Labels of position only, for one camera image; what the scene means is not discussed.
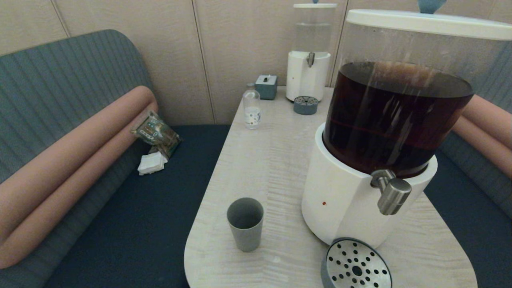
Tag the large dark tea dispenser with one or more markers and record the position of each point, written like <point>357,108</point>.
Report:
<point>340,180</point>

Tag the grey plastic cup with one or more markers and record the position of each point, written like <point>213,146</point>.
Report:
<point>244,236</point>

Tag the large steel dispenser tap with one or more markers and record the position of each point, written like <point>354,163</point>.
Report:
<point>394,196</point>

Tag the clear plastic bottle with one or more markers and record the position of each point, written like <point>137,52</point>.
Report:
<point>252,114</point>

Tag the grey-blue square box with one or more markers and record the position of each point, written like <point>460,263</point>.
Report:
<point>266,88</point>

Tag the small perforated drip tray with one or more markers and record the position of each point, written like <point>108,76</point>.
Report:
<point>306,106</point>

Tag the small clear water dispenser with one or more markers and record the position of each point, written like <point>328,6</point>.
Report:
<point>304,80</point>

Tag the clear snack packet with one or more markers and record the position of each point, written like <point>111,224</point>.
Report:
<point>156,134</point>

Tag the small steel dispenser tap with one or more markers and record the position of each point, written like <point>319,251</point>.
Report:
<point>310,59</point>

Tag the white folded napkins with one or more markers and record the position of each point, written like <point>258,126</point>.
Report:
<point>152,164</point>

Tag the dark blue seat cushion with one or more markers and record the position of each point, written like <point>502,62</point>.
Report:
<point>140,220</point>
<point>480,240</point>

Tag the small white dispenser lid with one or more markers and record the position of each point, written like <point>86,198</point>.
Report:
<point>315,5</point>

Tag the large perforated steel drip tray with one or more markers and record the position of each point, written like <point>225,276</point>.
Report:
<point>352,264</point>

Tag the pink bolster cushion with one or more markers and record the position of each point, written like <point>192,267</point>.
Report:
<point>60,200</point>
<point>496,120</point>
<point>488,148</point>
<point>80,148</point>

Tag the large white dispenser lid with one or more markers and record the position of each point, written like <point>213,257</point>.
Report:
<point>420,22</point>

